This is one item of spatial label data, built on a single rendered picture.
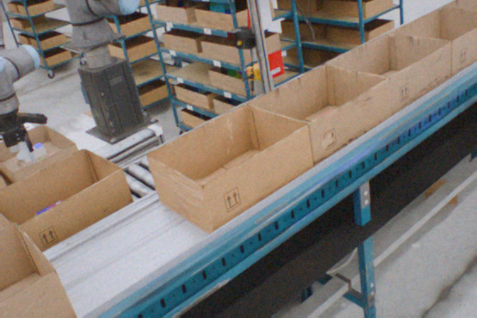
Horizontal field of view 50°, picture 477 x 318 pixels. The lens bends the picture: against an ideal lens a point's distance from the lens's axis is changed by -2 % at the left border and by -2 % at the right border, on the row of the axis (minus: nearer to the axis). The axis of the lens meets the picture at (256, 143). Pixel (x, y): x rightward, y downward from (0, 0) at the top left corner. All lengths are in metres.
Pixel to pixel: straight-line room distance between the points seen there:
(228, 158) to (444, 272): 1.24
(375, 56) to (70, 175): 1.29
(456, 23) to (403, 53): 0.40
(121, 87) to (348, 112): 1.16
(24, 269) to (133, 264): 0.30
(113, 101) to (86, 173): 0.47
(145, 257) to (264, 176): 0.39
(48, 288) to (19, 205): 0.82
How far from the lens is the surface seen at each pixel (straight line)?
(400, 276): 2.53
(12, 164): 2.57
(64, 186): 2.07
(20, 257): 1.51
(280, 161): 1.49
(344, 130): 1.67
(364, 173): 1.75
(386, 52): 2.26
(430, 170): 2.09
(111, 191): 1.82
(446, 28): 2.58
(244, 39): 2.49
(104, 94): 2.40
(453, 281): 2.52
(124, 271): 1.42
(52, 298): 1.25
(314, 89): 1.95
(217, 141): 1.70
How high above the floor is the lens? 1.73
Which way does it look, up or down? 28 degrees down
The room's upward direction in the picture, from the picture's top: 11 degrees counter-clockwise
